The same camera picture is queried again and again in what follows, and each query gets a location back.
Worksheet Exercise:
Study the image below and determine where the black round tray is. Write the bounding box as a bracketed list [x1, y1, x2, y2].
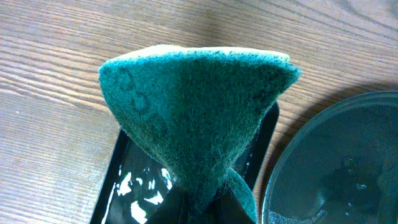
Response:
[261, 91, 397, 223]

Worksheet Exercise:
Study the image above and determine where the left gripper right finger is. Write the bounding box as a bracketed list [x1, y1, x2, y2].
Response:
[214, 188, 254, 224]

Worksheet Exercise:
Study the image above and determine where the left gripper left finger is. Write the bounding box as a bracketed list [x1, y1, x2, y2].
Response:
[146, 185, 189, 224]

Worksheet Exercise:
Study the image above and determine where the green scouring sponge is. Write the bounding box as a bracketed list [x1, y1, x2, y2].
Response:
[99, 45, 301, 223]

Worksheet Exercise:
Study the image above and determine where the black rectangular tray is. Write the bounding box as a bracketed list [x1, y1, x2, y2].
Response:
[90, 103, 279, 224]

